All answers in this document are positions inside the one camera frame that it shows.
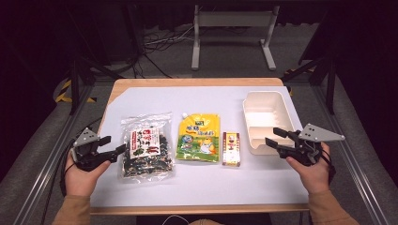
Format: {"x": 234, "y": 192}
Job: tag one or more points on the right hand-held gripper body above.
{"x": 305, "y": 150}

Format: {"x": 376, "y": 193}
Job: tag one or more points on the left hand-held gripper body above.
{"x": 87, "y": 153}

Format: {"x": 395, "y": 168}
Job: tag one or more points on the clear bag of dried seaweed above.
{"x": 147, "y": 148}

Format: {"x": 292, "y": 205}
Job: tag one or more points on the white plastic container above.
{"x": 266, "y": 109}

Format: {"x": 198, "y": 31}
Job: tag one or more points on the small red and yellow box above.
{"x": 231, "y": 150}

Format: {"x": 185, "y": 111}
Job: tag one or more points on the yellow seasoning pouch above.
{"x": 197, "y": 137}

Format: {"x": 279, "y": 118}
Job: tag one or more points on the person's right hand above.
{"x": 313, "y": 176}

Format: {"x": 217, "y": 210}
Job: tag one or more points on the person's left hand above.
{"x": 82, "y": 181}

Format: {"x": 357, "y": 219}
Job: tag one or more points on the yellow and black tape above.
{"x": 62, "y": 92}

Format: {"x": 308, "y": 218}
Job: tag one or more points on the black metal stand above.
{"x": 75, "y": 81}
{"x": 328, "y": 81}

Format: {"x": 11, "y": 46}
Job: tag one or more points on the white metal stand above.
{"x": 233, "y": 18}

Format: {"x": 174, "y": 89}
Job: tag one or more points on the aluminium rail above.
{"x": 40, "y": 175}
{"x": 353, "y": 162}

